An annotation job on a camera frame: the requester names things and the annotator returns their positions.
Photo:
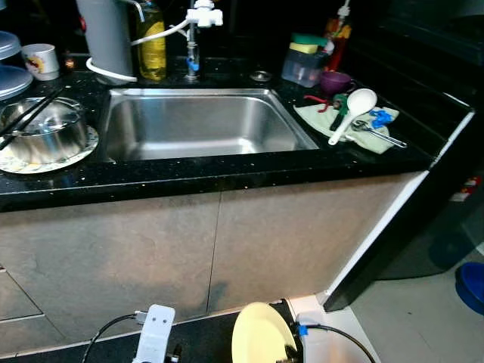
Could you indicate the yellow plate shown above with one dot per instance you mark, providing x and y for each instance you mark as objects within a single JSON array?
[{"x": 257, "y": 333}]

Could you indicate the grey sink cabinet front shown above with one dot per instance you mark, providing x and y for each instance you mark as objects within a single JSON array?
[{"x": 227, "y": 249}]

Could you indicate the black appliance panel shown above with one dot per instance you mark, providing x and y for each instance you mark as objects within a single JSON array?
[{"x": 401, "y": 234}]

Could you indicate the grey drawer front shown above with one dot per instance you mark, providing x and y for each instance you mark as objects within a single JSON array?
[{"x": 11, "y": 299}]

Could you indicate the blue bucket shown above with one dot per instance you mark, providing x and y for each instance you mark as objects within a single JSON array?
[{"x": 470, "y": 287}]

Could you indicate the patterned round plate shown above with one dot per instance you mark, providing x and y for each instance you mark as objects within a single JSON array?
[{"x": 79, "y": 157}]

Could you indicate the stainless steel sink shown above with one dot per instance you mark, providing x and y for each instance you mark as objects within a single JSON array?
[{"x": 197, "y": 125}]

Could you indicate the pale green cloth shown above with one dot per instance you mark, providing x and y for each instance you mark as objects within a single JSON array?
[{"x": 318, "y": 121}]

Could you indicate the steel utensil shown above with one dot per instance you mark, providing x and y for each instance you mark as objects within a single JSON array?
[{"x": 386, "y": 136}]

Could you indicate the red white packet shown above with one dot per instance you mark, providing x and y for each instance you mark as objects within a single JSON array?
[{"x": 467, "y": 189}]

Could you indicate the steel pot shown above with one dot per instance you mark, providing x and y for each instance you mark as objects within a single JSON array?
[{"x": 45, "y": 140}]

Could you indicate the blue clip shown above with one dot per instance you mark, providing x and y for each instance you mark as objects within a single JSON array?
[{"x": 380, "y": 117}]

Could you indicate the white rice ladle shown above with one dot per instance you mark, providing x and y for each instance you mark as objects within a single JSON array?
[{"x": 359, "y": 102}]

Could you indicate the purple bowl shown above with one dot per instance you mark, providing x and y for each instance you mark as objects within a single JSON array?
[{"x": 335, "y": 81}]

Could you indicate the steel sink strainer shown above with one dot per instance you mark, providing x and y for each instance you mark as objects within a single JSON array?
[{"x": 261, "y": 76}]

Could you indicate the clear plastic container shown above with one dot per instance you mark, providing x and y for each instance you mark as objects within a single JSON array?
[{"x": 302, "y": 68}]

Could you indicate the yellow dish soap bottle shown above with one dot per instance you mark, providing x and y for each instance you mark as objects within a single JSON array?
[{"x": 153, "y": 45}]

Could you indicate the yellow green sponge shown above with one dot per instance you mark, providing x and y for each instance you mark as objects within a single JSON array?
[{"x": 306, "y": 43}]

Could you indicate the white tiered plastic rack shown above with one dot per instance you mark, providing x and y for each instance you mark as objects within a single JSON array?
[{"x": 11, "y": 79}]

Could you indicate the white printed mug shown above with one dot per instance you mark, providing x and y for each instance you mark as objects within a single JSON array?
[{"x": 41, "y": 60}]

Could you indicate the red pump bottle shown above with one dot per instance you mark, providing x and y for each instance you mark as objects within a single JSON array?
[{"x": 338, "y": 34}]

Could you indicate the grey cylindrical water filter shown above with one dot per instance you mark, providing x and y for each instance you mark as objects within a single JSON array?
[{"x": 106, "y": 34}]

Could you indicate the chrome faucet with white head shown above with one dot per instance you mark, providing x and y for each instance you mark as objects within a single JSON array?
[{"x": 203, "y": 15}]

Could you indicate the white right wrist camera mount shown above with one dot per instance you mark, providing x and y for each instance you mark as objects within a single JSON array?
[{"x": 314, "y": 344}]

